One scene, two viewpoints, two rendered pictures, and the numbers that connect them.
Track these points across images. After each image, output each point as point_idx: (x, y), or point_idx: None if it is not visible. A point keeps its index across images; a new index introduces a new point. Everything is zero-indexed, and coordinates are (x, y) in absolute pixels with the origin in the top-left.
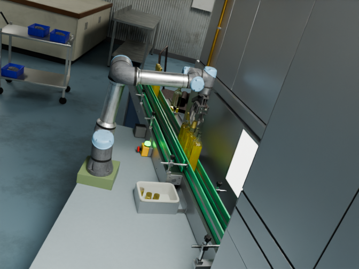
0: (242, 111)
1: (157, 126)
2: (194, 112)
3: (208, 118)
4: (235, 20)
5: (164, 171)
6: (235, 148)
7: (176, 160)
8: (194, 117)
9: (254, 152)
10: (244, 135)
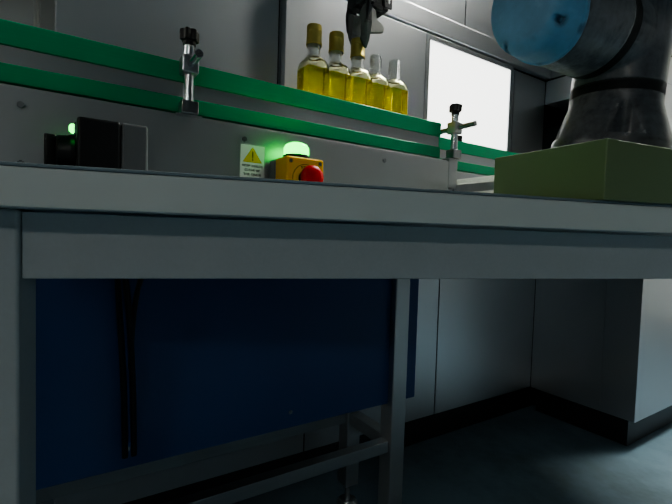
0: (409, 10)
1: (267, 83)
2: (374, 9)
3: (303, 52)
4: None
5: (437, 166)
6: (426, 78)
7: None
8: (379, 22)
9: (465, 66)
10: (435, 49)
